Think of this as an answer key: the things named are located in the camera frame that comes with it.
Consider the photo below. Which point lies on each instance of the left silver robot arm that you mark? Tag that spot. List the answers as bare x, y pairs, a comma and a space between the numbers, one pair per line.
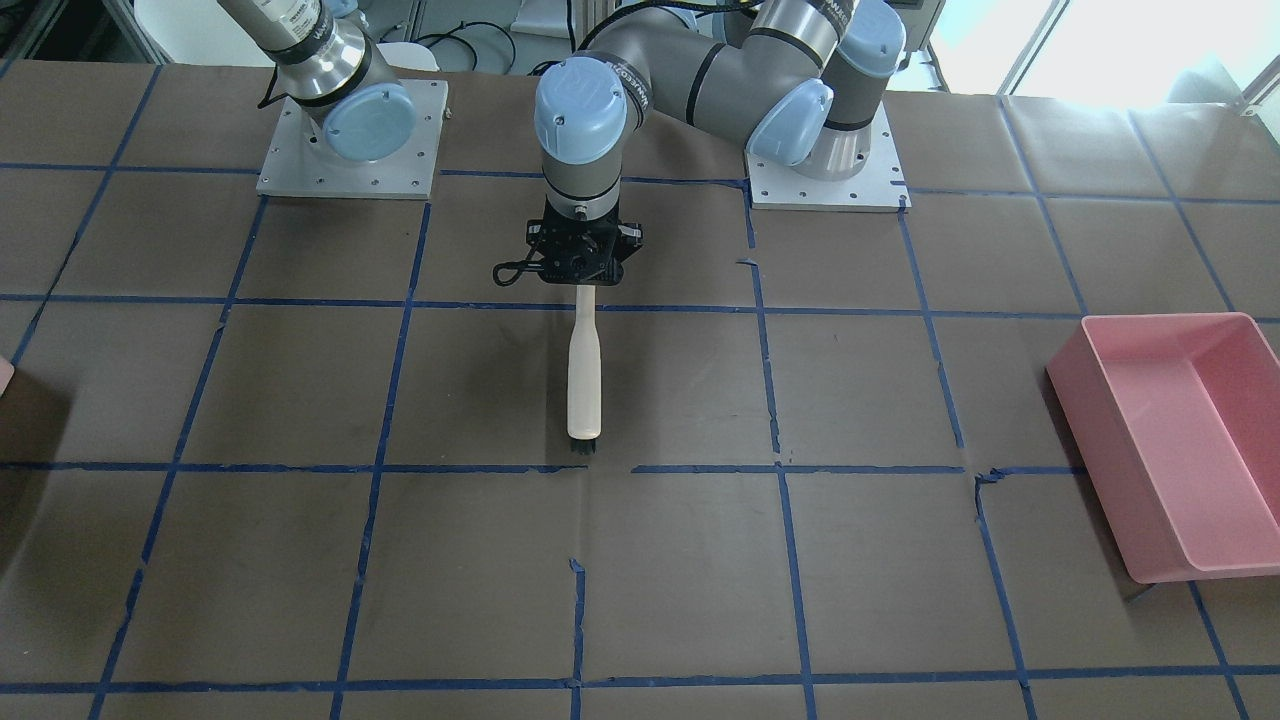
798, 83

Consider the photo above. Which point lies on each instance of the pink plastic bin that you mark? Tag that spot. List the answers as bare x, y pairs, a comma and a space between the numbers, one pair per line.
1176, 417

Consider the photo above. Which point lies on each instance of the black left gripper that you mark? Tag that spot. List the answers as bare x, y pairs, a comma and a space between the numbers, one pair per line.
629, 238

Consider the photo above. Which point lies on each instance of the cream brush black bristles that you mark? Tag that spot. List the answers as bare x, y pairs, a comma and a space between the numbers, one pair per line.
584, 375

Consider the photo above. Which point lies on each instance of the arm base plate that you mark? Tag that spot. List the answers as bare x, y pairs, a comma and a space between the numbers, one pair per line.
860, 175
300, 162

